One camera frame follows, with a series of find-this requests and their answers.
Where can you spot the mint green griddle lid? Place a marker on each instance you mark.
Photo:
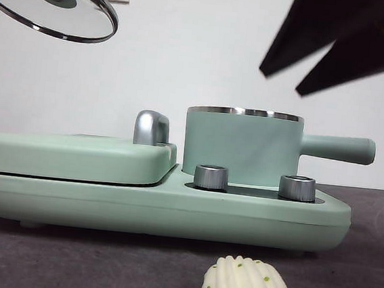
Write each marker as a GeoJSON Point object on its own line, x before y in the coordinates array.
{"type": "Point", "coordinates": [75, 158]}

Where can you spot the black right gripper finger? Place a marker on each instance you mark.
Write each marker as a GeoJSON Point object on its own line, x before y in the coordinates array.
{"type": "Point", "coordinates": [308, 29]}
{"type": "Point", "coordinates": [356, 64]}

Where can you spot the chrome control knob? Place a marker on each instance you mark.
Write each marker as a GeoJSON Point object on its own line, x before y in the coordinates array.
{"type": "Point", "coordinates": [297, 188]}
{"type": "Point", "coordinates": [211, 177]}

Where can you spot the mint green breakfast machine base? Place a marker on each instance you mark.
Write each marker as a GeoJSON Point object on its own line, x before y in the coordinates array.
{"type": "Point", "coordinates": [205, 216]}

